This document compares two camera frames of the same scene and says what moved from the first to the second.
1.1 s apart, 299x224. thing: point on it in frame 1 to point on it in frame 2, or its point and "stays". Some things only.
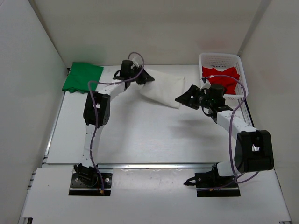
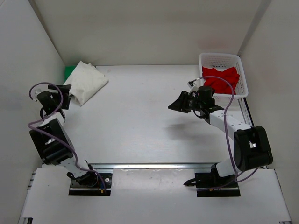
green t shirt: (80, 74) to (68, 70)
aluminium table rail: (159, 165) stays
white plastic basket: (222, 61) stays
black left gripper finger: (145, 77) to (65, 89)
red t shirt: (229, 83) stays
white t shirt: (165, 88) to (86, 80)
